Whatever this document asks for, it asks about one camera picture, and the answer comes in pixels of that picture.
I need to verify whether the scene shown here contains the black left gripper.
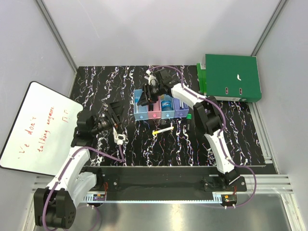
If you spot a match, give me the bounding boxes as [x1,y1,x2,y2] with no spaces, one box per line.
[90,99,125,135]

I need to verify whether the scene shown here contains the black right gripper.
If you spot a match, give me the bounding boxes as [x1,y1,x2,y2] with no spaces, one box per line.
[137,83,164,107]

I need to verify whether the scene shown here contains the light blue bin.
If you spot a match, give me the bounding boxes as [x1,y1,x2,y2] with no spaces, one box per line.
[160,94,175,119]
[134,89,149,121]

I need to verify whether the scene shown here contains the pink bin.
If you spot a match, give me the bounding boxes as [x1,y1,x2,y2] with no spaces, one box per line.
[148,102,161,119]

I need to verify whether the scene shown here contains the purple bin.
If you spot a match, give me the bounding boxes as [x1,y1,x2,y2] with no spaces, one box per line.
[172,98,189,118]

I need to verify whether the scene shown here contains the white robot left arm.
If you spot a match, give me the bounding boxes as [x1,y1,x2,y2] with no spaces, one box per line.
[33,102,126,231]

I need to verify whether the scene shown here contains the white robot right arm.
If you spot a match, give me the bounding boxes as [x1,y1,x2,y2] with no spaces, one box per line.
[137,66,240,191]

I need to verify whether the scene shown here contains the yellow cap white marker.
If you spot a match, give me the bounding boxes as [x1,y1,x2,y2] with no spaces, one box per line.
[152,126,174,135]

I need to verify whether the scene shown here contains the green cap grey marker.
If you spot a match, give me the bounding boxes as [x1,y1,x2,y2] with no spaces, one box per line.
[186,114,192,131]

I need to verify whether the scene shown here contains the white whiteboard red writing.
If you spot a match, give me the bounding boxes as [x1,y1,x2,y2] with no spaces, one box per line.
[0,81,83,176]

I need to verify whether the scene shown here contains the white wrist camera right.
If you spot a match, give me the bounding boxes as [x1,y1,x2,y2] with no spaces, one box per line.
[144,70,157,86]

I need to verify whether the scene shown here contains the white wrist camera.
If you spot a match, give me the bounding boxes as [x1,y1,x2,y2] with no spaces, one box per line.
[144,70,157,86]
[113,127,127,145]

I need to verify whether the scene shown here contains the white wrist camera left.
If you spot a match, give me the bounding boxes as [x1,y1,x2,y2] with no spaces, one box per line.
[113,127,127,145]

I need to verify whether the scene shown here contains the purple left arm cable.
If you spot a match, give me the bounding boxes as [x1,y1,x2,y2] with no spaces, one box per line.
[42,141,126,231]

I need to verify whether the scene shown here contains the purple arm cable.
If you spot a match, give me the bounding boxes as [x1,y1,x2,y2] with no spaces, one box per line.
[149,65,257,208]
[42,141,126,231]

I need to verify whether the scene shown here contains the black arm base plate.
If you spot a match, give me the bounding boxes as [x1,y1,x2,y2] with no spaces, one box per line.
[82,166,247,203]

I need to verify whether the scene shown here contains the green ring binder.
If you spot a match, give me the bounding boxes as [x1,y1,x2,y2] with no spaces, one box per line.
[196,54,262,103]

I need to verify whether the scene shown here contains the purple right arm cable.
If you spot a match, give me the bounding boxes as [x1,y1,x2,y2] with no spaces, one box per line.
[149,65,257,208]

